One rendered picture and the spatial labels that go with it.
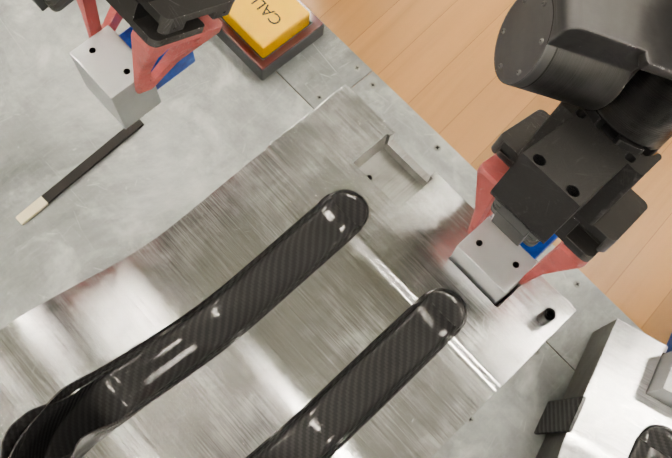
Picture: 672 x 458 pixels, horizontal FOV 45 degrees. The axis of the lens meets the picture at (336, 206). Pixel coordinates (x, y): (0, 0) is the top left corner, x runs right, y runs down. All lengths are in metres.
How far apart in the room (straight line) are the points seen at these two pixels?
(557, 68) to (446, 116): 0.33
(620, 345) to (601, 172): 0.24
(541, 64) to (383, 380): 0.27
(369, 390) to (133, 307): 0.18
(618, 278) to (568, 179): 0.32
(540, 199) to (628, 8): 0.11
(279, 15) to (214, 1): 0.23
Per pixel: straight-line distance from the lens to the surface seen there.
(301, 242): 0.63
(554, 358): 0.73
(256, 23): 0.77
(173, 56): 0.60
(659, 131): 0.52
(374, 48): 0.81
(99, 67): 0.62
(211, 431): 0.58
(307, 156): 0.65
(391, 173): 0.68
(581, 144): 0.50
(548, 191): 0.46
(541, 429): 0.71
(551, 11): 0.46
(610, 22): 0.46
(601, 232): 0.54
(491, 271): 0.61
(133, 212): 0.74
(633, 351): 0.70
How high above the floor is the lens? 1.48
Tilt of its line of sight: 69 degrees down
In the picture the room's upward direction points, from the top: 11 degrees clockwise
